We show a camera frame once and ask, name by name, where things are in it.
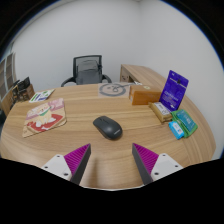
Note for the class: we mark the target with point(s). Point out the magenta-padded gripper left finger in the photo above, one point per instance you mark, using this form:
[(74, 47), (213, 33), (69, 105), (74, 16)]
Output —
[(77, 159)]

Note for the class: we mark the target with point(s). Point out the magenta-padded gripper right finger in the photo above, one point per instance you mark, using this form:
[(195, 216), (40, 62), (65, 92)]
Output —
[(146, 159)]

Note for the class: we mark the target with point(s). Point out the black computer mouse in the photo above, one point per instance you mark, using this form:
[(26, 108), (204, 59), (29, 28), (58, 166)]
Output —
[(107, 127)]

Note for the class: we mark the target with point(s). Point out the small blue package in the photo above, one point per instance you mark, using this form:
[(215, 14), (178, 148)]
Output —
[(176, 130)]

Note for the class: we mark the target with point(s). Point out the green flat package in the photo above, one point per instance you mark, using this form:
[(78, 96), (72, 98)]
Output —
[(186, 121)]

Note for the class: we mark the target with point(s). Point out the brown cardboard box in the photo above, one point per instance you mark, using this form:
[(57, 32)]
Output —
[(145, 96)]

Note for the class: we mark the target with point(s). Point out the white green purple sticker sheet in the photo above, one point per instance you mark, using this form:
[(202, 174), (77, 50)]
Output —
[(41, 95)]

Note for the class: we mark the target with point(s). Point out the purple card package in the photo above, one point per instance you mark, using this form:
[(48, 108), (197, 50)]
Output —
[(174, 90)]

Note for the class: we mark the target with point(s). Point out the clear sheet with grey circle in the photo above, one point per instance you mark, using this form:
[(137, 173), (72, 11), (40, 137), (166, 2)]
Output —
[(113, 90)]

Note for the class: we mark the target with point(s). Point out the brown printed carton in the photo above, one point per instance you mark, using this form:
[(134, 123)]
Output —
[(28, 92)]

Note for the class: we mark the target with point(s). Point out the wooden side desk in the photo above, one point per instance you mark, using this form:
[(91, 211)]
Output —
[(143, 71)]

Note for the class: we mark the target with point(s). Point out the black box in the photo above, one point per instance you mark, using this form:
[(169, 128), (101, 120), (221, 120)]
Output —
[(23, 83)]

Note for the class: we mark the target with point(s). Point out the black mesh office chair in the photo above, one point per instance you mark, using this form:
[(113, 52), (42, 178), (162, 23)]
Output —
[(75, 65)]

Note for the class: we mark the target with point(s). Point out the wooden shelf cabinet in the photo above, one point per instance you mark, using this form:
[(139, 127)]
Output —
[(7, 76)]

